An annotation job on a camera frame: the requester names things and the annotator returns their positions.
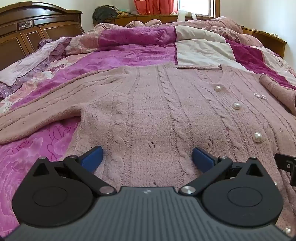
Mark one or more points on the wooden cabinet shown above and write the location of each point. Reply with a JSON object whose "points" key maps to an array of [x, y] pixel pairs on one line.
{"points": [[129, 19]]}

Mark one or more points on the pink knitted cardigan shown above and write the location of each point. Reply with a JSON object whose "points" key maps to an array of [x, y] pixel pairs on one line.
{"points": [[150, 115]]}

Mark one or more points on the orange red curtain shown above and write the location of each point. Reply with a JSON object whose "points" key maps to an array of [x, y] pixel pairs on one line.
{"points": [[152, 6]]}

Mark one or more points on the wooden headboard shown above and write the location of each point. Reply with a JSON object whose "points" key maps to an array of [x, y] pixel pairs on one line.
{"points": [[27, 32]]}

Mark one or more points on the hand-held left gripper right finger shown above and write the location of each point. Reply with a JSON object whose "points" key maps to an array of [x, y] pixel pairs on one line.
{"points": [[202, 159]]}

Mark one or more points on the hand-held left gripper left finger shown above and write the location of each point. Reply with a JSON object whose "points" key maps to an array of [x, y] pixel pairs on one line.
{"points": [[92, 158]]}

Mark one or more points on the dark bag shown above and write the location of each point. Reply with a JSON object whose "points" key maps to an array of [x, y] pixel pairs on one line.
{"points": [[104, 13]]}

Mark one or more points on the lilac floral cloth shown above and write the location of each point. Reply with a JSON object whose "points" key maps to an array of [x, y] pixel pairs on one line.
{"points": [[27, 62]]}

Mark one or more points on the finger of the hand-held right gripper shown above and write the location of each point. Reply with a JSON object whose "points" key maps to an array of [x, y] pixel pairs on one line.
{"points": [[285, 162]]}

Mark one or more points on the window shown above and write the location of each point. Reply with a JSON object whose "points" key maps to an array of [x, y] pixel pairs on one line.
{"points": [[196, 7]]}

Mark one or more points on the mauve quilt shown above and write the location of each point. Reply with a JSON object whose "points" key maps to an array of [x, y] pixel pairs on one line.
{"points": [[203, 26]]}

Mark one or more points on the white plush toy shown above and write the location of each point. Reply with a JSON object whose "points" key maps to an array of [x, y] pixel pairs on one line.
{"points": [[183, 15]]}

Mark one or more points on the purple patchwork blanket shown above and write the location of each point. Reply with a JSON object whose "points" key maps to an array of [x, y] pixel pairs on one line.
{"points": [[129, 55]]}

